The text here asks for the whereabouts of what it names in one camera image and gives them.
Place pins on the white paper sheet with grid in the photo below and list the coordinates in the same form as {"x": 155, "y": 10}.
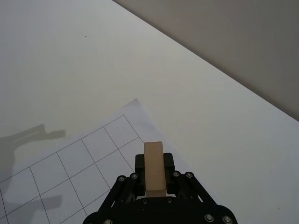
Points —
{"x": 77, "y": 168}

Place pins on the light wooden rectangular block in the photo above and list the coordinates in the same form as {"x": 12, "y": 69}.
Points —
{"x": 153, "y": 165}

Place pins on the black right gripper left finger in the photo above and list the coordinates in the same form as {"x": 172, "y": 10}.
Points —
{"x": 139, "y": 172}

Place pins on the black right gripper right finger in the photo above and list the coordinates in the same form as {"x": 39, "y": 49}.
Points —
{"x": 169, "y": 172}

